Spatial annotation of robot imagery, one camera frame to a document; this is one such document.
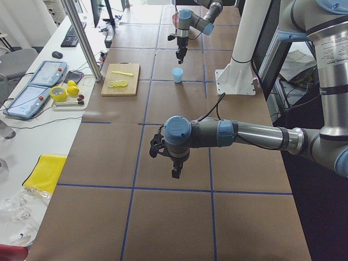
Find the teach pendant near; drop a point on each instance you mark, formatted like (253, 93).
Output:
(28, 102)

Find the light blue plastic cup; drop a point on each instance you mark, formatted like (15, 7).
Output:
(177, 74)

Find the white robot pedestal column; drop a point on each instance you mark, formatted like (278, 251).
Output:
(236, 78)

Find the black monitor stand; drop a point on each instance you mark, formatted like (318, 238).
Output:
(109, 28)

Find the wooden cutting board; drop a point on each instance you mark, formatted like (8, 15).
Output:
(130, 89)

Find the yellow plastic knife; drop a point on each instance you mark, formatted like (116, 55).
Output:
(123, 73)

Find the teach pendant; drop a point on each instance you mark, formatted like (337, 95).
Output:
(48, 73)
(28, 102)

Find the white tray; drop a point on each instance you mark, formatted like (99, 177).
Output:
(77, 104)

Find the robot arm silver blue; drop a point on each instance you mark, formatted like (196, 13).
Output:
(325, 24)
(187, 19)

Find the teach pendant far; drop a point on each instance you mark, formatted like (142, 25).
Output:
(48, 73)

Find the yellow tape roll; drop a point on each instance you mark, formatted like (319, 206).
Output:
(58, 94)

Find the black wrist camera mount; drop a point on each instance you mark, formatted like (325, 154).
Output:
(171, 37)
(157, 146)

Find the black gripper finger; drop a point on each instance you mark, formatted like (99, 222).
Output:
(179, 169)
(174, 172)
(182, 55)
(179, 58)

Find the yellow cloth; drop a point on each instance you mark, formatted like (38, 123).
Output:
(46, 173)

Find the pink bowl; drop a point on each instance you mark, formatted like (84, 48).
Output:
(175, 20)

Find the aluminium frame post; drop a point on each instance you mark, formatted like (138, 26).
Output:
(86, 48)

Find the black computer mouse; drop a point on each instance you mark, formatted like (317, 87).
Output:
(57, 55)

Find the purple wallet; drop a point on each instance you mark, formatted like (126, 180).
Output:
(75, 76)

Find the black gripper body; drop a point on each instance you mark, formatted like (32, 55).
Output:
(181, 43)
(178, 160)

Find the yellow lemon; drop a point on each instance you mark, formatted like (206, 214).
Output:
(71, 83)
(72, 90)

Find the black keyboard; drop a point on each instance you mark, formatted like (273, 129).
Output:
(70, 39)

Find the clear plastic bag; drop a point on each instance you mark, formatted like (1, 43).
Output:
(22, 215)

